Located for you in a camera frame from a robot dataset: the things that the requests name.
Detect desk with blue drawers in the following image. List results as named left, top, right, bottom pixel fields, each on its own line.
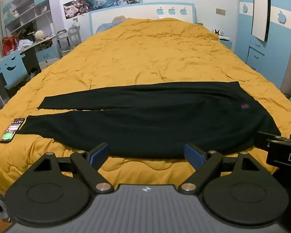
left=0, top=35, right=61, bottom=105

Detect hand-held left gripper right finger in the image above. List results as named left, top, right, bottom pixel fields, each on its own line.
left=178, top=143, right=260, bottom=196

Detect white plastic bag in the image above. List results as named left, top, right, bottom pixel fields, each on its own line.
left=18, top=39, right=34, bottom=51

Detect white and blue bookshelf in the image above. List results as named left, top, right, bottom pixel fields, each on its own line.
left=2, top=0, right=54, bottom=36

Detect red bag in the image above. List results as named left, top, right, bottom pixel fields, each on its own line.
left=2, top=36, right=20, bottom=56

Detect blue and white headboard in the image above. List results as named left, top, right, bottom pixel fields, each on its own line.
left=88, top=2, right=197, bottom=36

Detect blue pillow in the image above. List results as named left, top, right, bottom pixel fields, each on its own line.
left=95, top=15, right=129, bottom=35

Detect white wardrobe panel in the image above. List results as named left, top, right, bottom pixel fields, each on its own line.
left=251, top=0, right=271, bottom=42

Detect black pants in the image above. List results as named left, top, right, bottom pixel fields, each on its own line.
left=15, top=81, right=282, bottom=159

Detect black smartphone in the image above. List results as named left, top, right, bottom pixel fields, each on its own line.
left=0, top=118, right=26, bottom=144

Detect long wall poster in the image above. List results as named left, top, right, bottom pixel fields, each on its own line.
left=63, top=0, right=143, bottom=20

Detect blue and white wardrobe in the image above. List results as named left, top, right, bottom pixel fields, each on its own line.
left=236, top=0, right=291, bottom=95

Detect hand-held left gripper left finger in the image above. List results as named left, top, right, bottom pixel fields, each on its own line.
left=33, top=143, right=113, bottom=194

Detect blue smiley chair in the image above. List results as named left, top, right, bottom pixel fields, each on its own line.
left=0, top=50, right=28, bottom=90

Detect blue nightstand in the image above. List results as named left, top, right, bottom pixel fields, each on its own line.
left=218, top=35, right=233, bottom=51

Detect grey utility cart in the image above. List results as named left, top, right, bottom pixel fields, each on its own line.
left=56, top=25, right=82, bottom=56

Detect yellow quilt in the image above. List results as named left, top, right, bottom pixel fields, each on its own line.
left=0, top=17, right=291, bottom=192

